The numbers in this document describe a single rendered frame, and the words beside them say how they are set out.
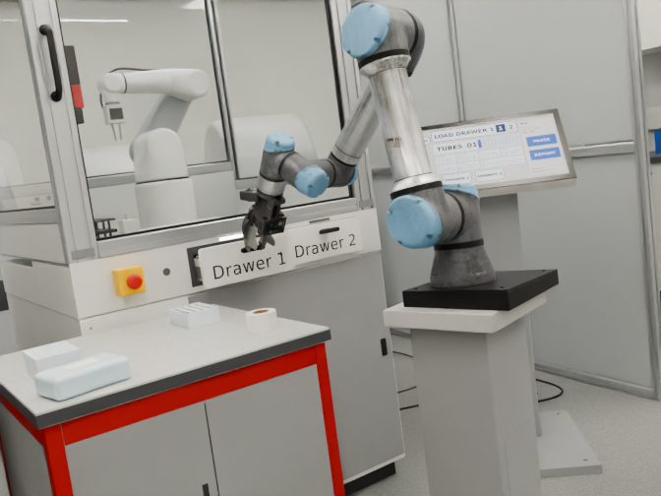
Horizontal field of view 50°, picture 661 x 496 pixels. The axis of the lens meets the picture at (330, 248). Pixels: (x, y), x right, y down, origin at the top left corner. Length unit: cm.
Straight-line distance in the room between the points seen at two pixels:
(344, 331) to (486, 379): 83
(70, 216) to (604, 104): 210
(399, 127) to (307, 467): 76
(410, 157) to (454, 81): 219
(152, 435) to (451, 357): 67
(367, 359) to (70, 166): 114
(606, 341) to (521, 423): 157
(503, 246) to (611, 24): 103
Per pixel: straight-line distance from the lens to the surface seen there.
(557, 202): 331
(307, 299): 225
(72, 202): 194
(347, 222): 230
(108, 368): 140
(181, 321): 181
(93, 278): 196
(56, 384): 136
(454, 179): 245
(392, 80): 156
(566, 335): 343
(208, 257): 197
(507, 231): 256
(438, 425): 173
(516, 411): 174
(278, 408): 154
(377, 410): 248
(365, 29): 157
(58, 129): 194
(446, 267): 163
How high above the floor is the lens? 112
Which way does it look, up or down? 7 degrees down
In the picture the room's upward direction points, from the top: 8 degrees counter-clockwise
